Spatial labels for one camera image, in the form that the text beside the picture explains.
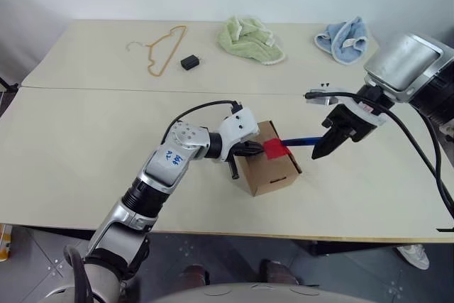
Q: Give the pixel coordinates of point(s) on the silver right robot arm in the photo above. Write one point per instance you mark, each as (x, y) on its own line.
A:
(404, 61)

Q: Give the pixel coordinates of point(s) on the green towel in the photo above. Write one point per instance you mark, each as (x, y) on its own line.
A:
(244, 44)

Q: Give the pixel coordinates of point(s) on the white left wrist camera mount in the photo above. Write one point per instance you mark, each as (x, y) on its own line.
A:
(239, 122)

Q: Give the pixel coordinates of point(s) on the black power adapter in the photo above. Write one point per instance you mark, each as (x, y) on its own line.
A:
(189, 62)

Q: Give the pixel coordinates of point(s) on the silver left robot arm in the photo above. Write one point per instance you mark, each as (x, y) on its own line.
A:
(166, 164)

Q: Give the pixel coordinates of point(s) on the black stand leg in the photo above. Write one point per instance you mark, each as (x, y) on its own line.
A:
(9, 86)

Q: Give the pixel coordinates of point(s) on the dark rounded shape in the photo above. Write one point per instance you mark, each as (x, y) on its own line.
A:
(278, 271)
(193, 274)

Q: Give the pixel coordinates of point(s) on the white shoe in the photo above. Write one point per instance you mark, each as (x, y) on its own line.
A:
(413, 255)

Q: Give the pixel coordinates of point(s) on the blue towel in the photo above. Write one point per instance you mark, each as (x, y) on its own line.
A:
(345, 47)

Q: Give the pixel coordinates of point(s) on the brown cardboard box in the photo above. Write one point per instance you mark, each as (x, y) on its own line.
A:
(269, 175)

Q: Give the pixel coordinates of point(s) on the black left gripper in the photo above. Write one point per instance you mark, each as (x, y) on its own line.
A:
(234, 170)

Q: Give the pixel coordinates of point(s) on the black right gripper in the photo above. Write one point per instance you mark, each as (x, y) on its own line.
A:
(349, 122)

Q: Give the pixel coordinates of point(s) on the red tape patch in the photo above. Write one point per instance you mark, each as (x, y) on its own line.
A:
(276, 148)

